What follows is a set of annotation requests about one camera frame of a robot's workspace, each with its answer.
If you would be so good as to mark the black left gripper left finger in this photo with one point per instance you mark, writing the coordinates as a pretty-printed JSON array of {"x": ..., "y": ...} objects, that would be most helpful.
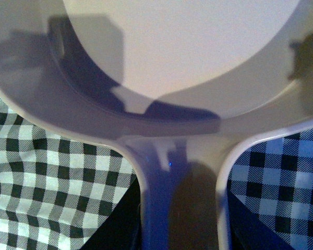
[{"x": 122, "y": 229}]

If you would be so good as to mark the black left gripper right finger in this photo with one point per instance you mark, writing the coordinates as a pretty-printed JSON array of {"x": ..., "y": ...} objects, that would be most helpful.
[{"x": 247, "y": 231}]

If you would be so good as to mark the beige plastic dustpan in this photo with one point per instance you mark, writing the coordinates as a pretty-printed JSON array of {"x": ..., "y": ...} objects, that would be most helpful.
[{"x": 179, "y": 88}]

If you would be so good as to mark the black white checkered bedsheet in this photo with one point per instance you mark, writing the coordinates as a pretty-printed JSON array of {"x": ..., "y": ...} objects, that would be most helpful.
[{"x": 55, "y": 193}]

